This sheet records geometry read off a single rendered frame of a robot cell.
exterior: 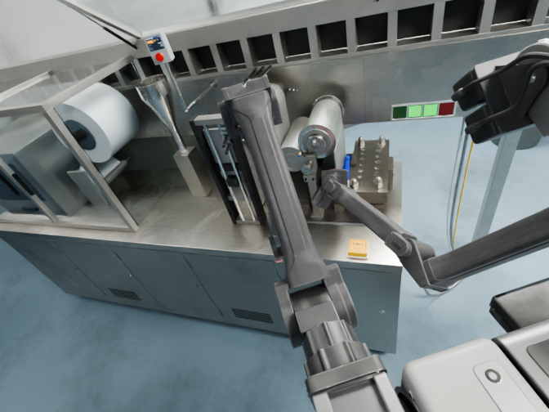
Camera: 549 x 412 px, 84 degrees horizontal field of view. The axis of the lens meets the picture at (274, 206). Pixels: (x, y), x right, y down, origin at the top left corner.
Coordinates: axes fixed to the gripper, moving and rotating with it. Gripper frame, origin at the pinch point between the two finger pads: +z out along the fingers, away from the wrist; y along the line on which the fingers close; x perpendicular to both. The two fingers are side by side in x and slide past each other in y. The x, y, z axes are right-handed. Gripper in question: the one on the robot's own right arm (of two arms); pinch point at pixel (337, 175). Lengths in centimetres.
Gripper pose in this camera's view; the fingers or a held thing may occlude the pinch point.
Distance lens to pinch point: 132.8
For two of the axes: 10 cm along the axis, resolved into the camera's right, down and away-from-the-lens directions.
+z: 3.4, -2.4, 9.1
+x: -0.5, -9.7, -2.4
